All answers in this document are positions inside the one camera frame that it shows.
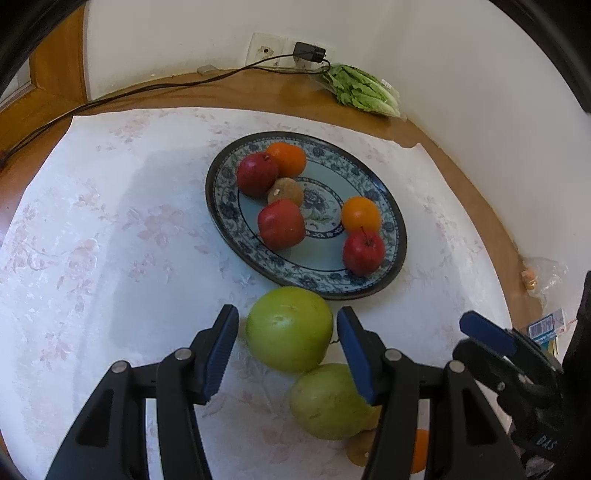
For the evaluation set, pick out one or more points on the clear plastic bag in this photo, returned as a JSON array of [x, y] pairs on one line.
[[547, 277]]

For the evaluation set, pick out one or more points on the green apple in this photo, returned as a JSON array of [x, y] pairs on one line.
[[286, 327], [323, 401]]

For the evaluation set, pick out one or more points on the bagged green lettuce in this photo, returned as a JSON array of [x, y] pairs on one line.
[[364, 90]]

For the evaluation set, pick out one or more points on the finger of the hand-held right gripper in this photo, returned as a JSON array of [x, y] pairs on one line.
[[485, 330], [489, 367]]

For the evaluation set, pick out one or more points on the blue floral ceramic plate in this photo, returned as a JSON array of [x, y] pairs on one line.
[[318, 251]]

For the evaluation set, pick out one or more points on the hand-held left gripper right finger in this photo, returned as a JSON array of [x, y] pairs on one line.
[[358, 360]]

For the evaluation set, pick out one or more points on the small white plastic piece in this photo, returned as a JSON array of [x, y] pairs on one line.
[[207, 69]]

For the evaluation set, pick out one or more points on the white wall socket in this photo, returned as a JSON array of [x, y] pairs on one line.
[[304, 66], [263, 46]]

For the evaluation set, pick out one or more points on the wooden framed window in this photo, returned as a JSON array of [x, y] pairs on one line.
[[60, 60]]

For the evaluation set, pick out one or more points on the brown kiwi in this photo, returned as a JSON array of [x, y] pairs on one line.
[[360, 450], [286, 191]]

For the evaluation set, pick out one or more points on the small orange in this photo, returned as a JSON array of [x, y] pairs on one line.
[[420, 450]]

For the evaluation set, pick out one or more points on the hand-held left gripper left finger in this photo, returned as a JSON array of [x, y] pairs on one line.
[[220, 350]]

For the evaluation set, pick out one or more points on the white floral tablecloth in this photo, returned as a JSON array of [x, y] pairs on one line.
[[115, 254]]

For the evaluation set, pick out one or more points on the blue white small box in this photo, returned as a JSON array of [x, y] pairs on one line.
[[547, 325]]

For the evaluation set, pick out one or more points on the black plug charger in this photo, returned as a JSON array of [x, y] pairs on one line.
[[309, 51]]

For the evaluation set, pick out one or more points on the red apple with stem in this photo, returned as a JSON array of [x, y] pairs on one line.
[[364, 253]]

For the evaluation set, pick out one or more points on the large orange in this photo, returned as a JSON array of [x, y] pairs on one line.
[[288, 159]]

